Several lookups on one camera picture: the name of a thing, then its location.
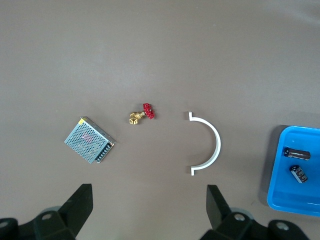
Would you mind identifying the small black terminal block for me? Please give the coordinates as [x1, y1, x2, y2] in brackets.
[289, 164, 309, 185]

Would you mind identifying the white curved plastic bracket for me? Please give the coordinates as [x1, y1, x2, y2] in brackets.
[186, 111, 222, 177]

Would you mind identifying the metal mesh power supply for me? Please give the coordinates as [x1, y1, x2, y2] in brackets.
[64, 116, 117, 165]

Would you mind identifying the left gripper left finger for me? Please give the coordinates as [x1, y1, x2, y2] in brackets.
[18, 183, 94, 240]

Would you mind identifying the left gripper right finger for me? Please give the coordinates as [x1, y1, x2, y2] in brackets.
[200, 184, 270, 240]

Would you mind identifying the blue plastic tray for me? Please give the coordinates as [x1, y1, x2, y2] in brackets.
[266, 125, 320, 217]

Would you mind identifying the dark electrolytic capacitor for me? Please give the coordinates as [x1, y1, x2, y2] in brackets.
[283, 146, 311, 162]

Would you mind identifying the brass valve red handle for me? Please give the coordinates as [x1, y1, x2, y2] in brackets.
[128, 102, 157, 126]

